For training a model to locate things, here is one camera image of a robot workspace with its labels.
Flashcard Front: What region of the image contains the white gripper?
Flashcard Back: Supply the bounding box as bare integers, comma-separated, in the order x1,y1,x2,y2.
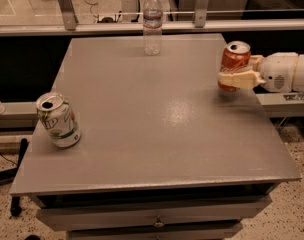
218,52,298,93

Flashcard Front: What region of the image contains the red coke can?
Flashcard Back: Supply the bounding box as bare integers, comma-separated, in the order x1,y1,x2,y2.
217,40,252,93

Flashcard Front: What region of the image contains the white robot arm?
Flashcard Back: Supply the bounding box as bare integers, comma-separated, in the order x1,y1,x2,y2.
218,52,304,93

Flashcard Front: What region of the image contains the clear plastic water bottle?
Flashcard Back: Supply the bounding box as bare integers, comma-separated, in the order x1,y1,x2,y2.
143,0,163,55

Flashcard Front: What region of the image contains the white green 7up can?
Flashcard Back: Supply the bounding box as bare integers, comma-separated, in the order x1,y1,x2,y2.
36,92,81,148

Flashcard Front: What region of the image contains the metal railing beam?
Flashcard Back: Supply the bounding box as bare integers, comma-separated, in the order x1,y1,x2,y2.
0,19,304,37

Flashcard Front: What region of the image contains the grey drawer cabinet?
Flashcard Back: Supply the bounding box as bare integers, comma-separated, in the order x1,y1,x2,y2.
9,33,303,240

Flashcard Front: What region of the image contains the lower grey drawer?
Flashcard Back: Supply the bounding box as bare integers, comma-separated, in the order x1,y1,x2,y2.
67,221,242,240

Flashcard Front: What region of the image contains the grey drawer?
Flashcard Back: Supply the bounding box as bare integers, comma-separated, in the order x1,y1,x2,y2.
67,221,242,240
37,195,272,231

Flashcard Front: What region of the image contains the upper grey drawer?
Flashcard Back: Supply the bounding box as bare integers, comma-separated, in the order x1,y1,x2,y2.
37,195,272,231

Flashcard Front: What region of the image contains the black chair base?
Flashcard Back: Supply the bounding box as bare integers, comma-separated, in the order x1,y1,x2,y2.
0,138,28,217

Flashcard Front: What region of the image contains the right metal railing post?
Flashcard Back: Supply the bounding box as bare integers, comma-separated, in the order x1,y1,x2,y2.
194,0,209,28

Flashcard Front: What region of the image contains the metal railing post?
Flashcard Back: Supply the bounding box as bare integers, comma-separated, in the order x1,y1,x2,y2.
58,0,78,31
194,0,209,28

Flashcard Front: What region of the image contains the left metal railing post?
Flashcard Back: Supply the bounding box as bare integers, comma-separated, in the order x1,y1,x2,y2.
58,0,78,31

